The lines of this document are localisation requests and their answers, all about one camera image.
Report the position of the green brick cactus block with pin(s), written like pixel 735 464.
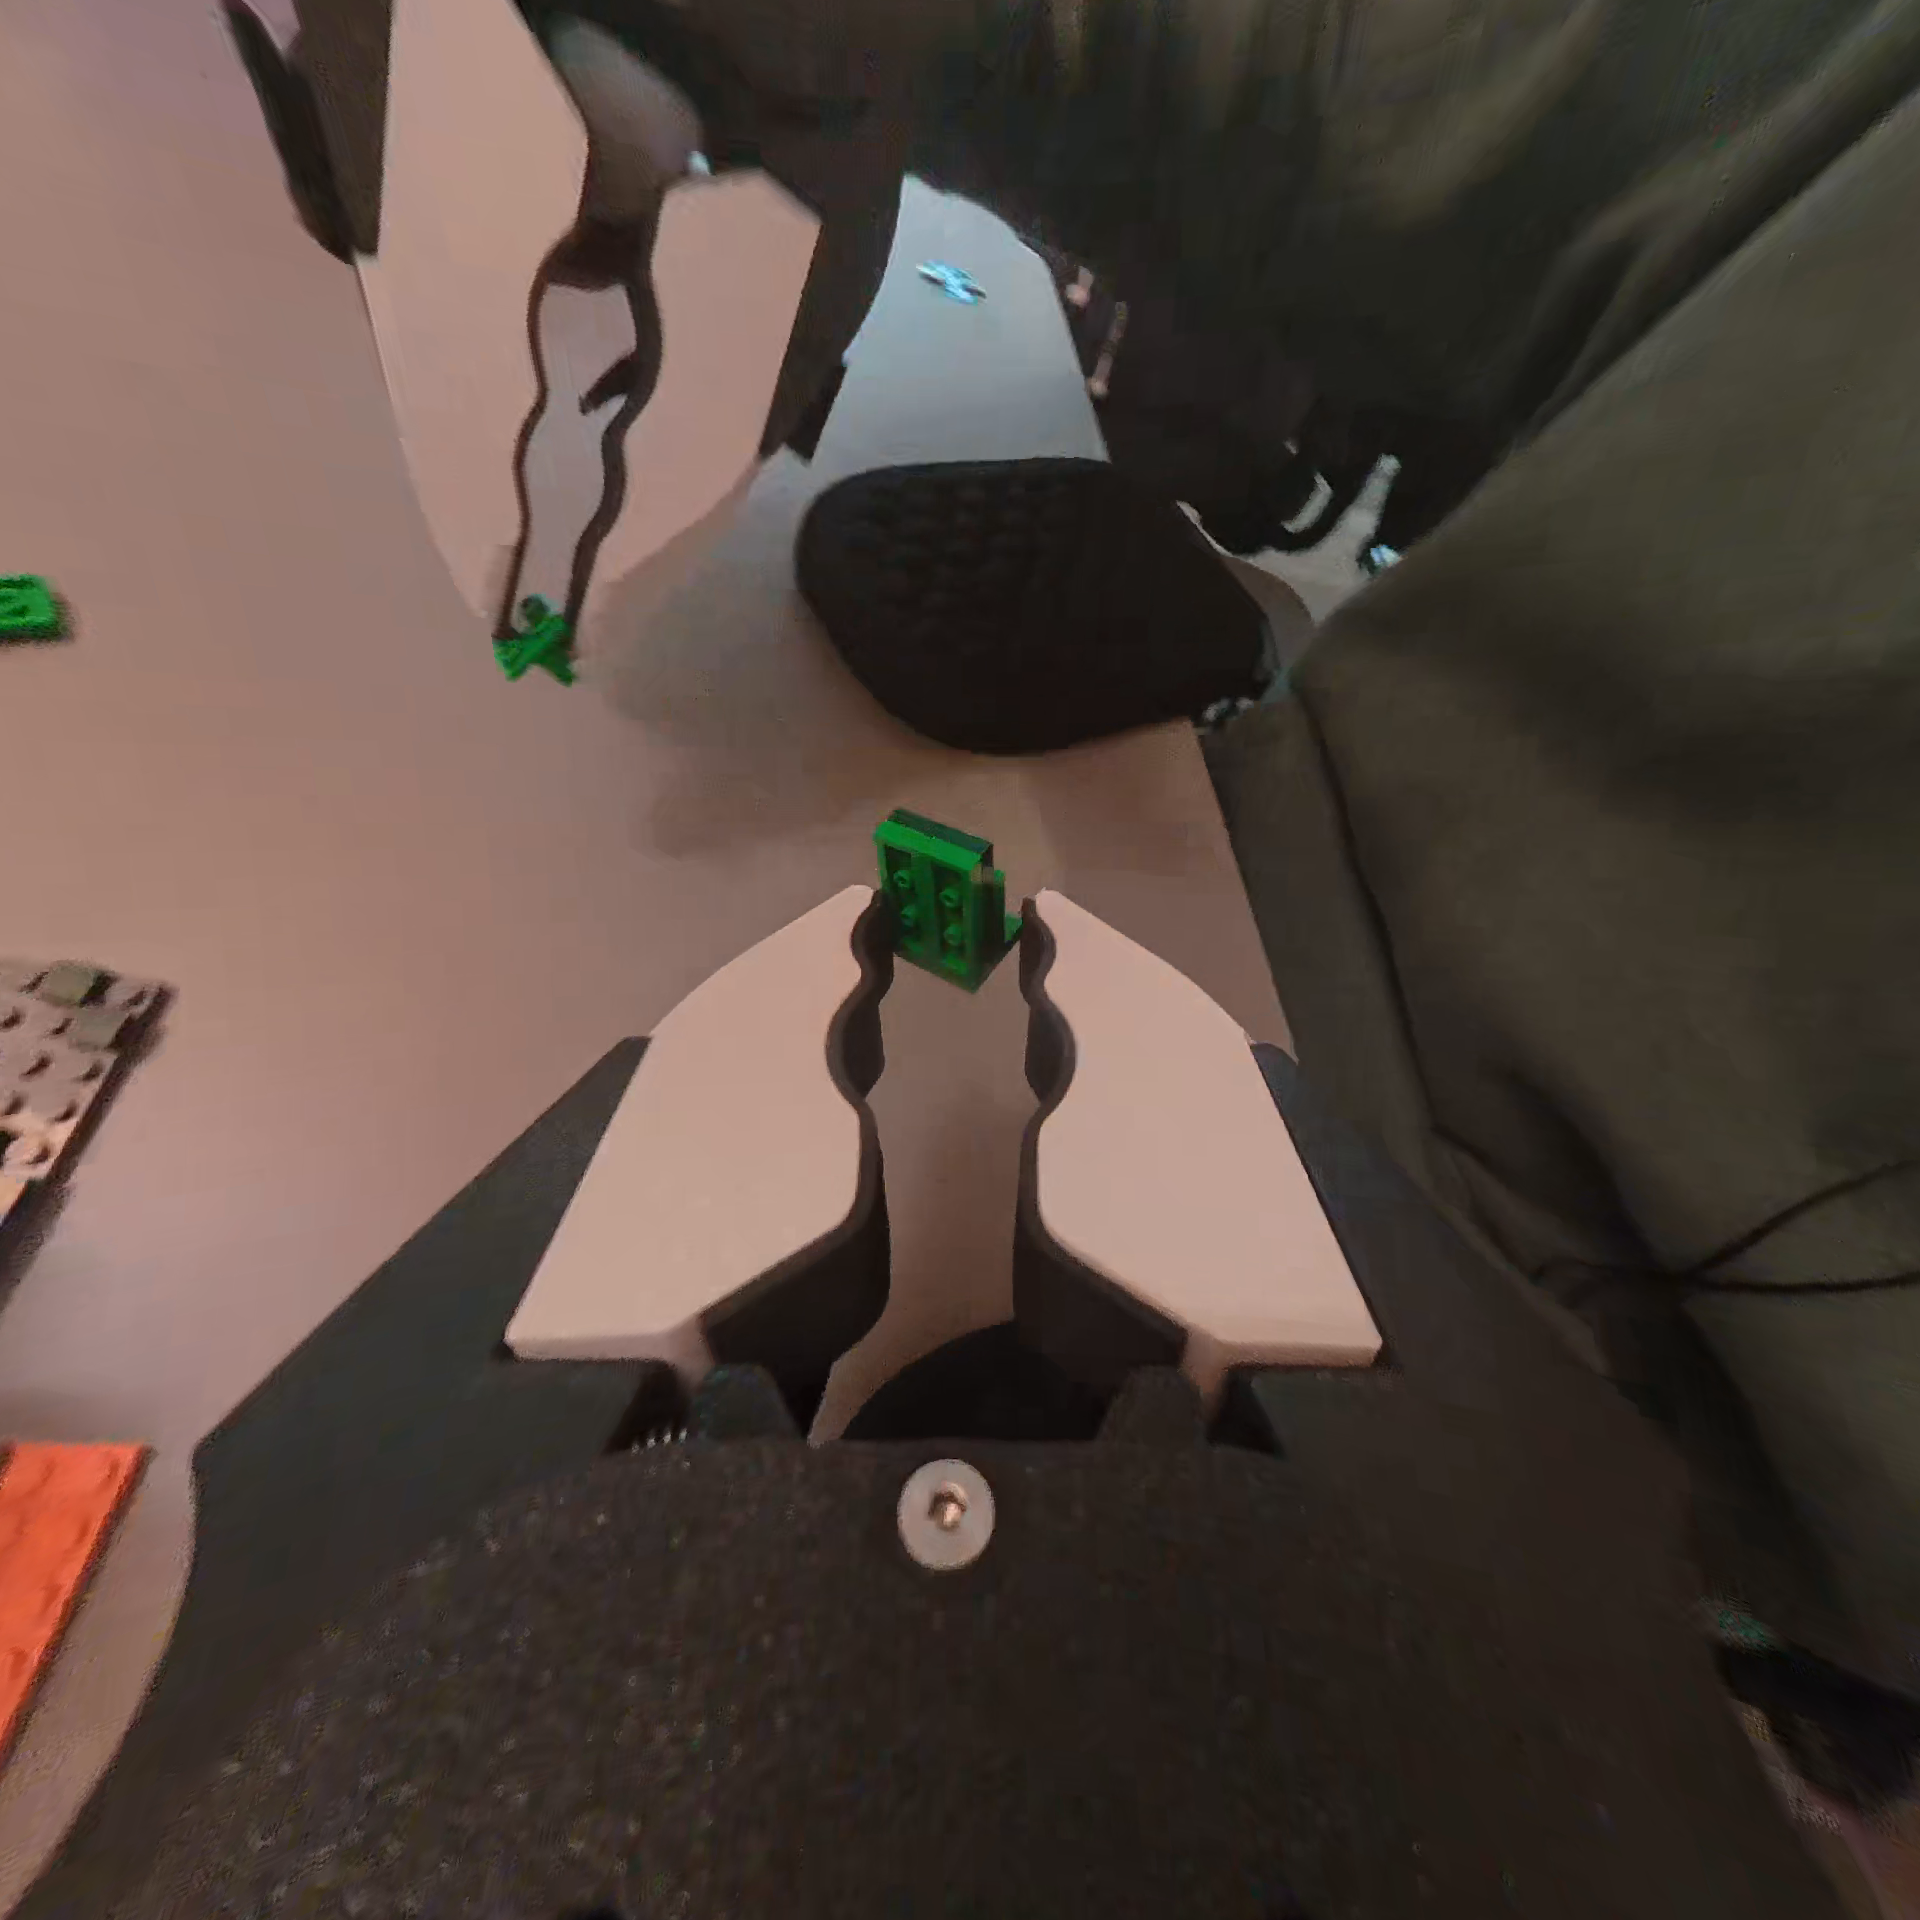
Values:
pixel 937 899

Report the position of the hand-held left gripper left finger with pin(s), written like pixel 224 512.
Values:
pixel 690 1185

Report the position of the green square tile brick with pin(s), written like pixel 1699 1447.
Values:
pixel 30 609

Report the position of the toy brick model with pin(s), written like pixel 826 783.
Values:
pixel 60 1081

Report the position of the small green brick plate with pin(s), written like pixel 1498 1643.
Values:
pixel 533 647

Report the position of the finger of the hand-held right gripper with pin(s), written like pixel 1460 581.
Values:
pixel 720 359
pixel 451 299

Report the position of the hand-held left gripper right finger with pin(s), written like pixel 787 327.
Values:
pixel 1200 1200

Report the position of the black chair armrest pad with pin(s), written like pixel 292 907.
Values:
pixel 1034 600

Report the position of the grey desk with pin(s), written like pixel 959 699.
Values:
pixel 224 374

